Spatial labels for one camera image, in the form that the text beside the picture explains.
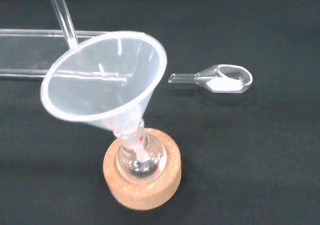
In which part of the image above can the cork ring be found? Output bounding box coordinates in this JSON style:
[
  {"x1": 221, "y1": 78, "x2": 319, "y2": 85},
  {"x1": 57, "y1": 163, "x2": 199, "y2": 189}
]
[{"x1": 102, "y1": 127, "x2": 183, "y2": 211}]

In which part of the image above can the black cloth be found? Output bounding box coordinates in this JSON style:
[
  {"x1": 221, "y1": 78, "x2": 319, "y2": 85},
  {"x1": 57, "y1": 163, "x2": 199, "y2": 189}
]
[{"x1": 0, "y1": 0, "x2": 320, "y2": 225}]

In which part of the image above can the translucent plastic funnel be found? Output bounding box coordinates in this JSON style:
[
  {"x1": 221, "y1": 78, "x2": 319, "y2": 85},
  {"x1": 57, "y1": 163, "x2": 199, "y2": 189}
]
[{"x1": 40, "y1": 30, "x2": 168, "y2": 146}]

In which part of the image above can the clear round-bottom flask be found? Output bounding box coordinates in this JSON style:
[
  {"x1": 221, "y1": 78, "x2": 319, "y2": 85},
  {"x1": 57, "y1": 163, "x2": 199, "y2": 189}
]
[{"x1": 116, "y1": 118, "x2": 167, "y2": 185}]

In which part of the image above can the clear funnel stand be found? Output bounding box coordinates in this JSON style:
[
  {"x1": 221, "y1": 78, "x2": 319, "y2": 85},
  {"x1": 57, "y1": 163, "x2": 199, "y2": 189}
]
[{"x1": 0, "y1": 0, "x2": 118, "y2": 80}]

